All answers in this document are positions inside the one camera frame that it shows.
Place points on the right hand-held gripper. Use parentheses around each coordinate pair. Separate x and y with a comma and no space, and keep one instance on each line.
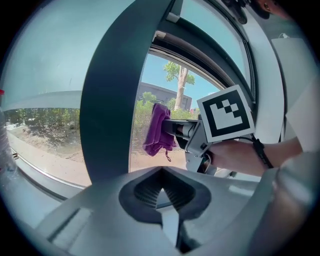
(225,115)

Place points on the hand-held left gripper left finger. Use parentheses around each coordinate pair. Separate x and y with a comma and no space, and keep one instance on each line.
(100,212)

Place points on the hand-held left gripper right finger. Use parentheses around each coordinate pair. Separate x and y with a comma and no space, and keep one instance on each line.
(220,200)

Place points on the purple cloth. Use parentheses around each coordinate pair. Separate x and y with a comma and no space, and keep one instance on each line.
(156,130)

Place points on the clear window glass pane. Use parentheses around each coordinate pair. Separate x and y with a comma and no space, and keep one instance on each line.
(155,72)

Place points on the person's right forearm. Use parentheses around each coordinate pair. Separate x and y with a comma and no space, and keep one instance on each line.
(285,150)

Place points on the person's right hand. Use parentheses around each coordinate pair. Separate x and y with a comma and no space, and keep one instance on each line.
(235,157)

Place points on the pollarded tree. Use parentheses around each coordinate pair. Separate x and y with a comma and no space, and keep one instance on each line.
(180,90)

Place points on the dark grey building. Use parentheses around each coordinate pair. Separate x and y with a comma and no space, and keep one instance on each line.
(157,91)

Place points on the white window sill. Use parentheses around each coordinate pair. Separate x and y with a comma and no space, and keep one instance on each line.
(25,197)

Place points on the clear plastic bottle red label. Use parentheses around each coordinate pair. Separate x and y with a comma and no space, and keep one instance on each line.
(5,140)

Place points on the half frosted window pane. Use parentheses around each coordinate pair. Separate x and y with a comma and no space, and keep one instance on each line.
(45,62)

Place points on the person's face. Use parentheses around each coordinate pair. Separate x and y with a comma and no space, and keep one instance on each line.
(277,8)

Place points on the black window frame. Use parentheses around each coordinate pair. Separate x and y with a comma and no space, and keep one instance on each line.
(105,100)

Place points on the black head-worn camera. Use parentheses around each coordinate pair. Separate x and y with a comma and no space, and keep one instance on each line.
(236,10)

